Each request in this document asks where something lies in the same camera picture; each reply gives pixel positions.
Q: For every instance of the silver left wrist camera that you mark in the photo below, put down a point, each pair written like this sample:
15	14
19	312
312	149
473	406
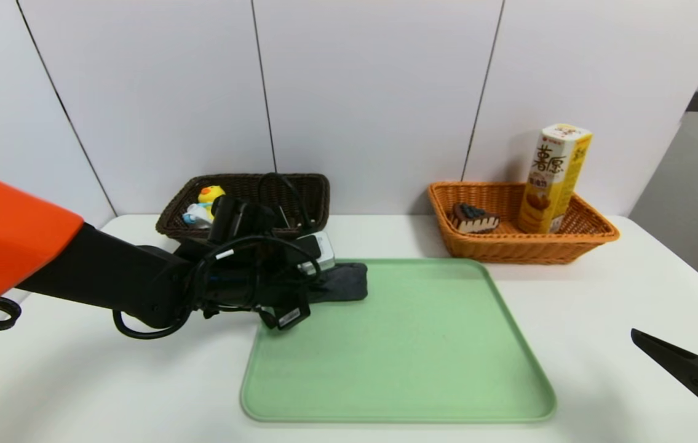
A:
321	252

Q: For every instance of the yellow duck toy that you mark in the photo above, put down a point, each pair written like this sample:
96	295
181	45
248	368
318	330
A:
207	203

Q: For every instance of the yellow potato chips box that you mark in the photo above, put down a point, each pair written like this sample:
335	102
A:
555	178

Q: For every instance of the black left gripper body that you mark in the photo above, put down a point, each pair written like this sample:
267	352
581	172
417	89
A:
290	317

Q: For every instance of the orange wicker basket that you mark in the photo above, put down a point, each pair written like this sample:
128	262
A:
508	249

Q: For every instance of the chocolate blueberry cake slice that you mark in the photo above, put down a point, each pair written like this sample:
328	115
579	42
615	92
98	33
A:
475	218

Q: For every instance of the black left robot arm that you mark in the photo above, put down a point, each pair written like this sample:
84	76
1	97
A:
47	252

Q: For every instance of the dark brown wicker basket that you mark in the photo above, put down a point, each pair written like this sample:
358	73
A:
312	197

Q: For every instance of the light green plastic tray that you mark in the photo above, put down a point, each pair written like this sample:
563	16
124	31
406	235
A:
416	351

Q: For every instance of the dark grey towel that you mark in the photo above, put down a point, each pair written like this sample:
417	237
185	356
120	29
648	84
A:
348	280

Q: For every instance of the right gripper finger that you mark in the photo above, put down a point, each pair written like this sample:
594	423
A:
681	363

